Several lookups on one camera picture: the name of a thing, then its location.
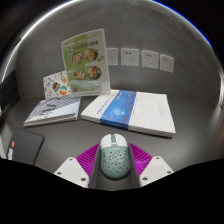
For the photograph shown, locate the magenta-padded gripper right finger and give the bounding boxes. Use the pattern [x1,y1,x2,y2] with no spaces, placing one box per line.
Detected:
[128,143,175,188]

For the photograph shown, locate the white book with blue band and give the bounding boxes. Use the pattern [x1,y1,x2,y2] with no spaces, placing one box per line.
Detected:
[80,89,177,139]

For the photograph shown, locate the green and white perforated mouse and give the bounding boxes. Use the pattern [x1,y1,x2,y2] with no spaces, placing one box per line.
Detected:
[99,133,132,180]

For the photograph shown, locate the grey striped book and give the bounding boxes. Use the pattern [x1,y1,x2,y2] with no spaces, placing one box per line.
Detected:
[22,95,82,128]

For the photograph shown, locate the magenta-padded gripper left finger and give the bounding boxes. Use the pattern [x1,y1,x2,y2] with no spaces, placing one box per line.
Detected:
[53,143,103,189]

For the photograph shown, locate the white card with colourful stickers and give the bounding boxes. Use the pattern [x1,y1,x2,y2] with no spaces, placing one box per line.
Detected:
[42,70,72,101]

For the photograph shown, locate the dark grey mouse pad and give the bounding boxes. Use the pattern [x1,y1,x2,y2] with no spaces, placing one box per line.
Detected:
[5,128,45,166]

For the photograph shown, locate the acrylic stand with green menu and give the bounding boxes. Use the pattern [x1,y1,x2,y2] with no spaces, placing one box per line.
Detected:
[60,28,112,98]

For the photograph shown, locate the white wall socket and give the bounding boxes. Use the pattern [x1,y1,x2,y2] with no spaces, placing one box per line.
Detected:
[120,47,140,67]
[159,53,175,74]
[105,47,119,66]
[141,49,160,70]

